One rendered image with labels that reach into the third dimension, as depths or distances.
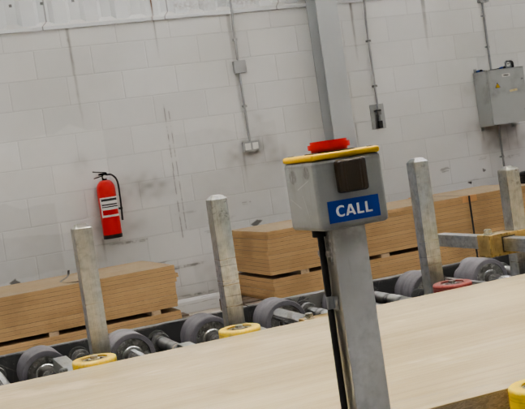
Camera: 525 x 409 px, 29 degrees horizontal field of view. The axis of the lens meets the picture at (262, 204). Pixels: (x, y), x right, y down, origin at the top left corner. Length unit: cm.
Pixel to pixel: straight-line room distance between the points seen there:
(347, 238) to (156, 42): 751
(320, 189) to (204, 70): 761
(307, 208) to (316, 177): 4
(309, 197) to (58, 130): 725
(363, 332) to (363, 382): 5
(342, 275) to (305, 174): 10
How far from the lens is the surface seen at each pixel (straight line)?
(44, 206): 810
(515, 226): 237
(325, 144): 94
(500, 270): 283
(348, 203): 93
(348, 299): 95
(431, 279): 226
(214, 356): 173
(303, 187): 94
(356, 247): 95
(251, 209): 857
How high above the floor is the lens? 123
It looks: 3 degrees down
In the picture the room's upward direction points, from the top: 8 degrees counter-clockwise
